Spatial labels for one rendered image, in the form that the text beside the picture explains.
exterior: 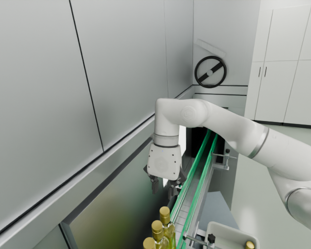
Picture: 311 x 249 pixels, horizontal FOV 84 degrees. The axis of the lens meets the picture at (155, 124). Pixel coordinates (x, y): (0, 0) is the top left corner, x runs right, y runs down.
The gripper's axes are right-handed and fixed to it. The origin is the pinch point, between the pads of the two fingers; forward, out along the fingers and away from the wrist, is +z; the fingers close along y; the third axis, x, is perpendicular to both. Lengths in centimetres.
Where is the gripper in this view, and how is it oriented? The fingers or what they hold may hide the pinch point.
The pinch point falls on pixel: (163, 189)
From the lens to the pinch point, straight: 58.5
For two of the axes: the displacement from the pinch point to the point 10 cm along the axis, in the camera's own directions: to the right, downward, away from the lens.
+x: 4.4, -1.4, 8.9
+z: -0.4, 9.8, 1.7
